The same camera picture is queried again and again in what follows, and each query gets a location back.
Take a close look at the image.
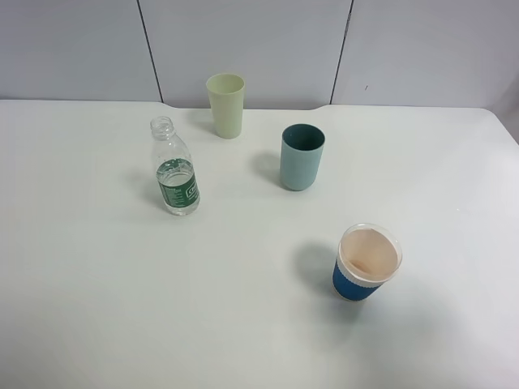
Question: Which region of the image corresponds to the pale yellow plastic cup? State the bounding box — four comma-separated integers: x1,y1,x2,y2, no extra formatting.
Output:
206,74,245,139

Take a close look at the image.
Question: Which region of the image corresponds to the clear bottle green label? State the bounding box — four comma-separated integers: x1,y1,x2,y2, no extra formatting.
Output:
150,116,200,216

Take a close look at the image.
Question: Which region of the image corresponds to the blue sleeve paper cup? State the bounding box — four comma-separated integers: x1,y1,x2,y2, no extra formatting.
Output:
332,223,402,301

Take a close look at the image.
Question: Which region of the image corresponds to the teal plastic cup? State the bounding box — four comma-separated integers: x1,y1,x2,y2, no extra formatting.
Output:
280,123,325,191

